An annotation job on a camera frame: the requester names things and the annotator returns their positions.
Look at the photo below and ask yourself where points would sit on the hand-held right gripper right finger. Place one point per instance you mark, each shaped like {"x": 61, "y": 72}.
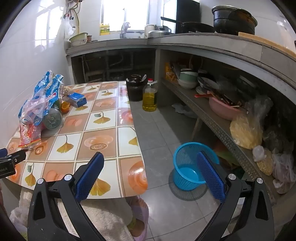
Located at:
{"x": 211, "y": 177}

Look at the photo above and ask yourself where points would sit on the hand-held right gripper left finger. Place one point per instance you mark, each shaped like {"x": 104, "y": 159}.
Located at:
{"x": 89, "y": 176}

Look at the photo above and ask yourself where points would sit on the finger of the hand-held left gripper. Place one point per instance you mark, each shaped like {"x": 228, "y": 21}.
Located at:
{"x": 13, "y": 158}
{"x": 2, "y": 153}

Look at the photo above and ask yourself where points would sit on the blue plastic basket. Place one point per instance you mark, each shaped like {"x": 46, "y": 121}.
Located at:
{"x": 185, "y": 169}

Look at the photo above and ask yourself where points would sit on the red drink can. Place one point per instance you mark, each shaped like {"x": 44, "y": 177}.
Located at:
{"x": 53, "y": 119}

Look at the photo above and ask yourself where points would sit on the person's white fleece pants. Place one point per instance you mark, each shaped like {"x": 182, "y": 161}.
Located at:
{"x": 108, "y": 215}

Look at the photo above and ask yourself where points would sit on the clear crumpled plastic bag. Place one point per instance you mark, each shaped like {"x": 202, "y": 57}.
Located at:
{"x": 31, "y": 111}

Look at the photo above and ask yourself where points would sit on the small bag of yellow grains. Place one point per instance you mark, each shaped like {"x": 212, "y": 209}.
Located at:
{"x": 264, "y": 162}

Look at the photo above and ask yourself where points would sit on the yellow food bag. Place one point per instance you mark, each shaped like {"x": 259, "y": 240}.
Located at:
{"x": 245, "y": 132}

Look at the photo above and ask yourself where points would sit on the pink plastic basin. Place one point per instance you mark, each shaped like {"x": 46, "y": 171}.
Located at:
{"x": 222, "y": 112}

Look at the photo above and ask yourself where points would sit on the purple slipper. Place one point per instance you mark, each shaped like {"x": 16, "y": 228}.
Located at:
{"x": 140, "y": 220}

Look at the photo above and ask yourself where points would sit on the white floor rag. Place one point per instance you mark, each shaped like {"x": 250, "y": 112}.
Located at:
{"x": 183, "y": 110}

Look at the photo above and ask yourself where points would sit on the orange peel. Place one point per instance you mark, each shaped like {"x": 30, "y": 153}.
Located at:
{"x": 65, "y": 106}

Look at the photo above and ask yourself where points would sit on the pinkish plastic bag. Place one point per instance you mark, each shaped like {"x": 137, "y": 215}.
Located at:
{"x": 285, "y": 171}

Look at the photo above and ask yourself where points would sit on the blue white printed plastic bag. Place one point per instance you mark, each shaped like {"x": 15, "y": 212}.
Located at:
{"x": 49, "y": 89}

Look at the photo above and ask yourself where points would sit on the blue white cardboard box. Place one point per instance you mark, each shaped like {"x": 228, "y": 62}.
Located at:
{"x": 75, "y": 99}

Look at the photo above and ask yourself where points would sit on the bundle of chopsticks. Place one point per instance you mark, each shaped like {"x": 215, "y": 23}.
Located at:
{"x": 223, "y": 98}

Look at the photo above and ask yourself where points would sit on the red spoon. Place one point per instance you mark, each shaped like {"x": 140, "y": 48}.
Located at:
{"x": 201, "y": 95}

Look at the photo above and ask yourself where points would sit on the stack of plates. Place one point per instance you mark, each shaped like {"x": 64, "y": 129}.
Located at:
{"x": 207, "y": 85}

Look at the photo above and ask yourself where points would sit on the white bowl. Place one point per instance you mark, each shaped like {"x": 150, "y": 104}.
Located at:
{"x": 187, "y": 84}

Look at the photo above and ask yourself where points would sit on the dark brown ceramic jar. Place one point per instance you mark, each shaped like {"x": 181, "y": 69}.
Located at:
{"x": 135, "y": 90}

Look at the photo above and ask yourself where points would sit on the cooking oil bottle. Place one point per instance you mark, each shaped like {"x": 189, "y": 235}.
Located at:
{"x": 149, "y": 99}

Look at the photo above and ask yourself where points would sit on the green bowl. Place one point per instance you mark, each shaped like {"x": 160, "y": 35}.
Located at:
{"x": 188, "y": 76}

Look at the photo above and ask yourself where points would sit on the grey drain pipes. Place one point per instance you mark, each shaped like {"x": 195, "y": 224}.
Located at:
{"x": 108, "y": 67}

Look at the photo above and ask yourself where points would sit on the orange yellow packet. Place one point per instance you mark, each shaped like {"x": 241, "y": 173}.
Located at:
{"x": 171, "y": 74}

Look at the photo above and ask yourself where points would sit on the concrete kitchen counter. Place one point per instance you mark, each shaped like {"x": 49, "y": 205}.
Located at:
{"x": 208, "y": 42}

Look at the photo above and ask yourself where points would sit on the enamel basin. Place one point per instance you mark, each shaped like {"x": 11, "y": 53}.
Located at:
{"x": 78, "y": 39}

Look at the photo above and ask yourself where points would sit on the white hanging plastic bag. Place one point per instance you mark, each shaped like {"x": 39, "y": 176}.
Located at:
{"x": 66, "y": 29}

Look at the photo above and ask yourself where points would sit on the wooden cutting board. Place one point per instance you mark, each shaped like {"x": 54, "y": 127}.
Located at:
{"x": 266, "y": 42}

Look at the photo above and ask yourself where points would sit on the yellow green carton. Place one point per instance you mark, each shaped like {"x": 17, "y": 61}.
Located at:
{"x": 104, "y": 29}

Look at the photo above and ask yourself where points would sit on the black wok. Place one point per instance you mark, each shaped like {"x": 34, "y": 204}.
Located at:
{"x": 196, "y": 27}

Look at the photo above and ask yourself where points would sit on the metal faucet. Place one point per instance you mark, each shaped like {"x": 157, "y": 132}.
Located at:
{"x": 124, "y": 29}

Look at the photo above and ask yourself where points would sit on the metal pot lid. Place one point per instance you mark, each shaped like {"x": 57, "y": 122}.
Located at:
{"x": 158, "y": 34}

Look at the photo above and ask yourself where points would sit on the large black pot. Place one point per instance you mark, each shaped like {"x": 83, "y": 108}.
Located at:
{"x": 233, "y": 22}

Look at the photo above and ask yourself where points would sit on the white kettle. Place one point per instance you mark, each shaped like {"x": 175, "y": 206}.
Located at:
{"x": 150, "y": 29}

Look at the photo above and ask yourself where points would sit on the window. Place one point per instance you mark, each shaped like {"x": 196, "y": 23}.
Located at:
{"x": 129, "y": 14}

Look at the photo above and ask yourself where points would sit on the black panel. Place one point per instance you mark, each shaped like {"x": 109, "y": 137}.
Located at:
{"x": 187, "y": 11}

